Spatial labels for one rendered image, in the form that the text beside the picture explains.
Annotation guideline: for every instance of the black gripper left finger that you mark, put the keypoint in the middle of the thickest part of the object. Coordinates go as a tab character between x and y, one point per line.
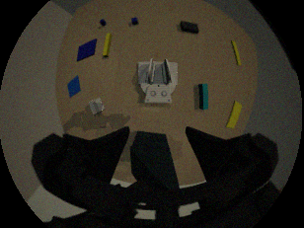
103	152

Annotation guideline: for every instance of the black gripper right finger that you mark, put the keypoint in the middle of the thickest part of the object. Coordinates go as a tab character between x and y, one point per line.
212	152

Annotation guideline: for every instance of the yellow thin bar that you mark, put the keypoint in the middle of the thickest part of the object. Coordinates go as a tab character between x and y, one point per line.
236	52

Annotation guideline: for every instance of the yellow rectangular plate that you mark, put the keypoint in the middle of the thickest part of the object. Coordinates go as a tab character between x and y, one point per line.
234	116

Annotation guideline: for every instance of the yellow elongated bar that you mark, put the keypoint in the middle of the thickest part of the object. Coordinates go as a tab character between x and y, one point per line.
107	45

